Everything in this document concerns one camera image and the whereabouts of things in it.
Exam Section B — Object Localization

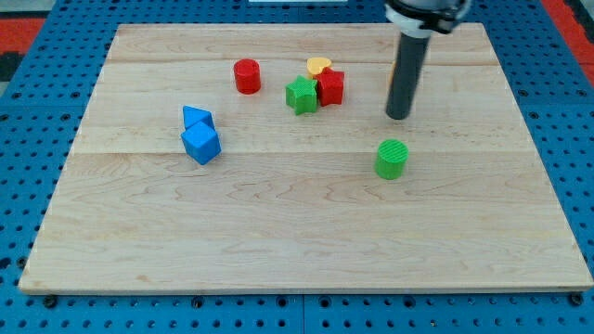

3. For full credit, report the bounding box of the red star block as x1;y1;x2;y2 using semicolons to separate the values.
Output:
315;67;344;107

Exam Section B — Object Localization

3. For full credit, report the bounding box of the red cylinder block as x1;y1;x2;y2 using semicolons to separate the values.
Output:
233;58;261;95

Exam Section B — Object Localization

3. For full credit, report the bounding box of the orange block behind rod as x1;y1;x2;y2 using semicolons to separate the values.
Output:
389;61;397;87

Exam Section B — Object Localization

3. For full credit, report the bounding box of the blue cube block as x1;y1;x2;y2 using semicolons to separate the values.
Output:
181;122;222;165

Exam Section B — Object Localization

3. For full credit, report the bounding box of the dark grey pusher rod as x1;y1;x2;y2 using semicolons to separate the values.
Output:
386;33;430;120

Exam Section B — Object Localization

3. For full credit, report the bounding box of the wooden board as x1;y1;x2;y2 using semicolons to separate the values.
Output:
19;23;593;295

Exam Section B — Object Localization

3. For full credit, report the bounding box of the blue triangle block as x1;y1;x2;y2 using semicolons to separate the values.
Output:
182;105;214;130

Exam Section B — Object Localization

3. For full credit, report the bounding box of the green cylinder block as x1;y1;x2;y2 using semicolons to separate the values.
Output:
374;139;409;180

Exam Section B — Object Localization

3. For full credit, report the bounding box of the yellow heart block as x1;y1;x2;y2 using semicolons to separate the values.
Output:
306;57;332;78

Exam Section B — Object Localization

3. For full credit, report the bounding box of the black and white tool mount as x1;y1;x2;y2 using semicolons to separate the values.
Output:
384;0;471;38

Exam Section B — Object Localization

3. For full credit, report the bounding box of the green star block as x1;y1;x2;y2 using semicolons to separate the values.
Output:
285;75;317;115

